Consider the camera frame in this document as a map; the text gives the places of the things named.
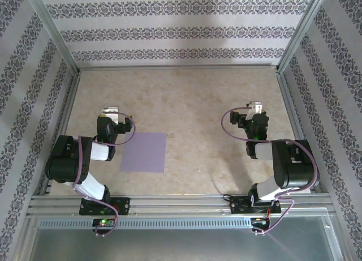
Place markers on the long aluminium table rail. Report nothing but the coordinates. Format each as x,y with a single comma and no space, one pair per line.
178,66

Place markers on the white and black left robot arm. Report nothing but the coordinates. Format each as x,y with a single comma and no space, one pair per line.
68,162

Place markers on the short aluminium table rail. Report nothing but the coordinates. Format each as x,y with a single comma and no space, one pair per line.
63,125
296,113

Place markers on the circuit board with green light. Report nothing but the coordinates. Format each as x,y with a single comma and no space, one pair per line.
103,222

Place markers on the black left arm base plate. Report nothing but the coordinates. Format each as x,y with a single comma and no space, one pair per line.
124,205

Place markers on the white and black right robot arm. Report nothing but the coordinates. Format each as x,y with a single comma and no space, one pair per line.
297,164

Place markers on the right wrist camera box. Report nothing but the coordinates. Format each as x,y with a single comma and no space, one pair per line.
256,106

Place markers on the grey metal sheet panel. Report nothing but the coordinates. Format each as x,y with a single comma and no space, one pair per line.
181,244

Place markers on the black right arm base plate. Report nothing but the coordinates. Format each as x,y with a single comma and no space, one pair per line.
237,207

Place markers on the aluminium frame post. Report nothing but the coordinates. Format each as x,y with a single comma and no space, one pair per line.
302,29
52,29

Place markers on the circuit board with yellow connector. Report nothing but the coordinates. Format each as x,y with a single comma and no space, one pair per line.
258,221

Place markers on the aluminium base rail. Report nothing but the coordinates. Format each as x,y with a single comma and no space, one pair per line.
181,204

